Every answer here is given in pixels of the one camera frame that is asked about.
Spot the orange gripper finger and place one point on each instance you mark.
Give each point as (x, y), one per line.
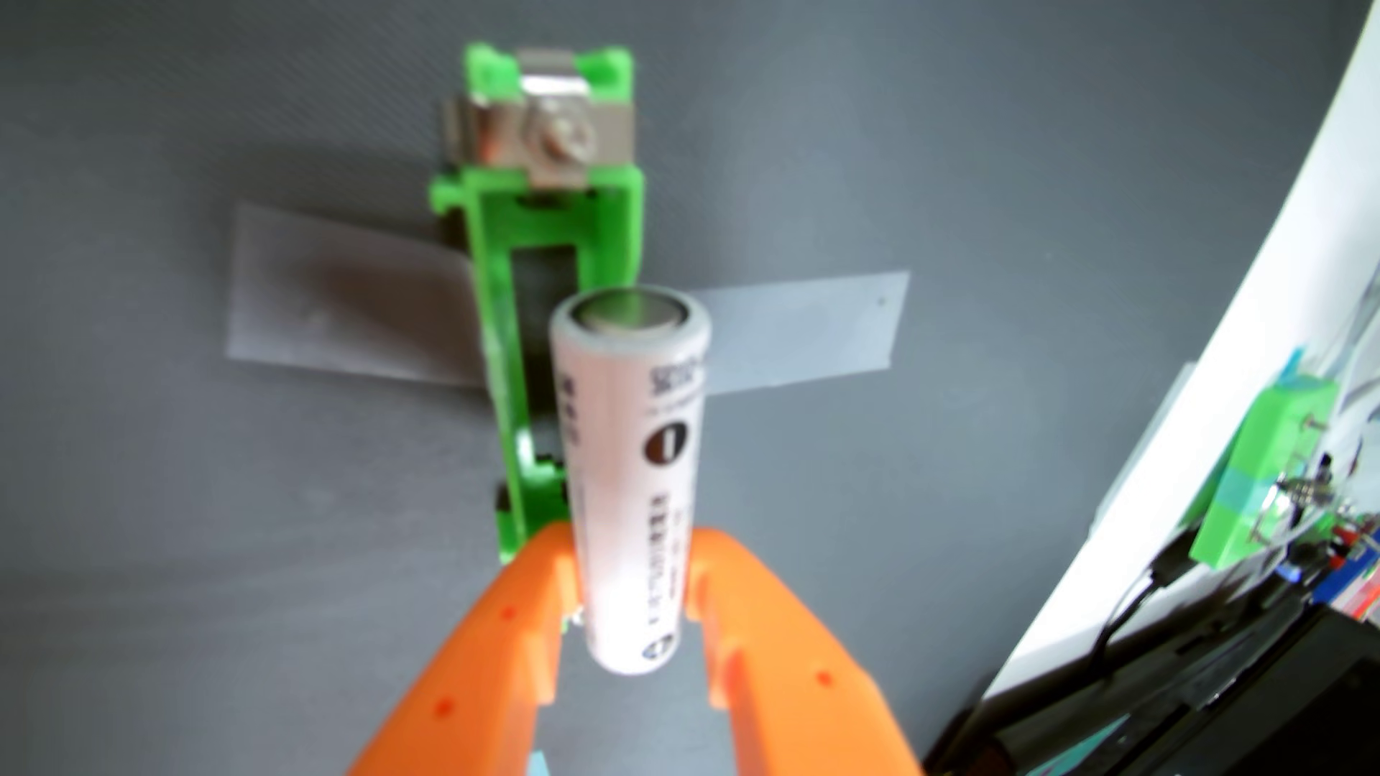
(485, 668)
(798, 679)

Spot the white cylindrical battery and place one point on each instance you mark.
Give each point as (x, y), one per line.
(625, 485)

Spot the green battery holder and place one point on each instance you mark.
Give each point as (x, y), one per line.
(539, 221)

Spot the dark grey mat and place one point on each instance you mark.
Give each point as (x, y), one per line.
(216, 539)

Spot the clear tape strip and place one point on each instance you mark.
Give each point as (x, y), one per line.
(345, 302)

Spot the black laptop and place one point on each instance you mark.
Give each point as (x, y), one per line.
(1240, 711)

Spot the green block with metal terminals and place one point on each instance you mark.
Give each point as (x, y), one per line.
(1261, 474)

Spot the blue and red box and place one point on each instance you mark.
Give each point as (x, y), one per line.
(1353, 571)

